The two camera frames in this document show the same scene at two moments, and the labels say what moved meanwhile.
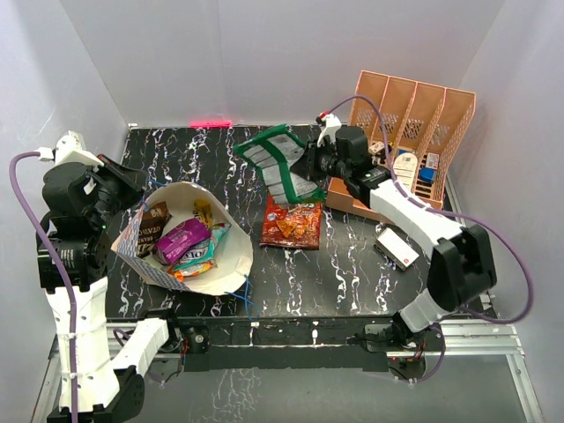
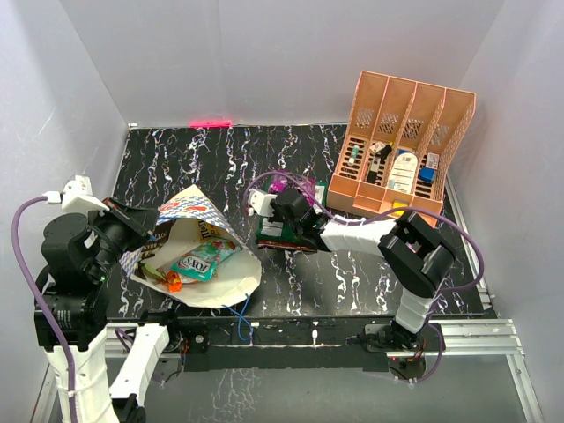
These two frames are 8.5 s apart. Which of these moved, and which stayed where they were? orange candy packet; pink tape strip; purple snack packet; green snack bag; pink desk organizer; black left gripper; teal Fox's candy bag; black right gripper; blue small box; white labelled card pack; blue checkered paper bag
Moved: green snack bag; purple snack packet; orange candy packet; black left gripper; blue checkered paper bag; black right gripper
Stayed: pink tape strip; teal Fox's candy bag; pink desk organizer; blue small box; white labelled card pack
